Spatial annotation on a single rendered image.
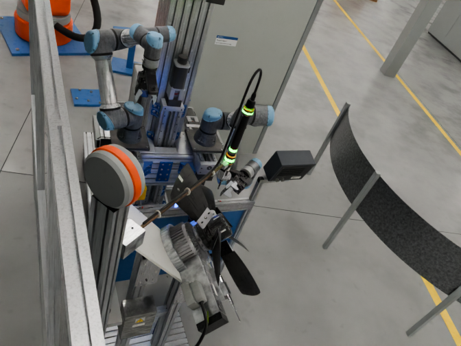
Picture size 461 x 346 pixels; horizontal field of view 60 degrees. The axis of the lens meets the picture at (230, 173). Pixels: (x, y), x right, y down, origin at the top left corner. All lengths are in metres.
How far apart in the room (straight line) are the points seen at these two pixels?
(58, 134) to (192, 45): 1.64
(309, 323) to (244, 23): 2.48
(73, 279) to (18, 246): 2.62
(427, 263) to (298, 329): 1.08
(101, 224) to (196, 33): 1.52
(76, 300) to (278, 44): 3.39
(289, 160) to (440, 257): 1.42
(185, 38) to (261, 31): 1.37
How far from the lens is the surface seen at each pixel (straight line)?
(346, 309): 3.59
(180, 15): 2.33
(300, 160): 2.48
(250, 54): 3.72
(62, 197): 0.73
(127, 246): 1.28
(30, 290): 3.04
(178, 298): 2.16
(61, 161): 0.80
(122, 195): 0.98
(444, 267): 3.34
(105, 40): 2.28
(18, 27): 5.63
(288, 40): 3.83
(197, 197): 1.80
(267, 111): 2.21
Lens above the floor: 2.58
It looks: 39 degrees down
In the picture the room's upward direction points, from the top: 22 degrees clockwise
